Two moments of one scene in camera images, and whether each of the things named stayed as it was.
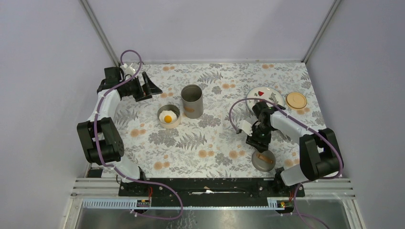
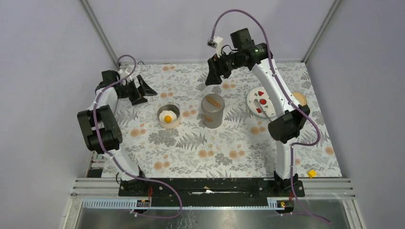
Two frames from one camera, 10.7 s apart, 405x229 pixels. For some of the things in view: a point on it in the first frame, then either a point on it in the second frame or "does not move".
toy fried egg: x=167 y=116 does not move
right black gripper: x=253 y=141 -> x=213 y=77
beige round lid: x=296 y=100 does not move
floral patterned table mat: x=190 y=130 does not move
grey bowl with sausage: x=263 y=161 -> x=212 y=104
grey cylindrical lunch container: x=192 y=98 -> x=212 y=121
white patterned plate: x=270 y=94 does not move
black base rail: x=246 y=192 does not move
